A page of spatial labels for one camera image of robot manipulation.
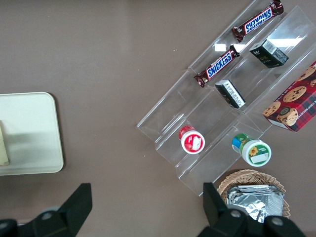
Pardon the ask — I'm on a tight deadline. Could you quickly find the red plaid cookie box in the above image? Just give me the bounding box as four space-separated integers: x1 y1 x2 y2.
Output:
262 61 316 133

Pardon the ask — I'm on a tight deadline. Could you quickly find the dark green tea box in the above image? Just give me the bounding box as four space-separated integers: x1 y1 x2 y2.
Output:
248 39 289 69

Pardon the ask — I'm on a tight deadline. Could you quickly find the Snickers chocolate bar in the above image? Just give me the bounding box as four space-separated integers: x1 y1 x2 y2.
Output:
194 44 241 88
231 0 284 43

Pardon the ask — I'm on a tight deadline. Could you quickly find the cream plastic tray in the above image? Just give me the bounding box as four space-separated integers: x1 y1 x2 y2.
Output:
0 92 64 176

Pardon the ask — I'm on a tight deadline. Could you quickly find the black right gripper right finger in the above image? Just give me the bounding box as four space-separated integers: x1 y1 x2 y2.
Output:
197 182 307 237

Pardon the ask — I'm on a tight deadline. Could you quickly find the woven wicker basket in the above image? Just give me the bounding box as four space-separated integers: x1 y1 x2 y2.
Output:
217 169 291 220

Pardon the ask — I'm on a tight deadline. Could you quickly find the silver foil wrapped sandwich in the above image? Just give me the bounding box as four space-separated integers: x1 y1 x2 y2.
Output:
226 184 285 224

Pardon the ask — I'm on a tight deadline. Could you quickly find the red lidded yogurt cup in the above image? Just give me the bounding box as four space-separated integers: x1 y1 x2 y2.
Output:
178 125 206 155

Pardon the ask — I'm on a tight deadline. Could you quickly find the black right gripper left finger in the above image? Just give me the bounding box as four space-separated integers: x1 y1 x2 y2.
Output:
0 183 93 237

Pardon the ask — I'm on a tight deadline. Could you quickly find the black box with white label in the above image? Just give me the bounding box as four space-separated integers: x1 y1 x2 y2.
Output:
214 79 246 110

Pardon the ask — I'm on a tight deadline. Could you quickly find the green sunflower lidded cup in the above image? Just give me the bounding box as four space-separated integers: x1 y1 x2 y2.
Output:
231 133 273 168

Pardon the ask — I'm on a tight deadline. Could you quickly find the clear acrylic tiered display stand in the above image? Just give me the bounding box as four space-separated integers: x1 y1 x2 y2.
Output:
136 0 316 197

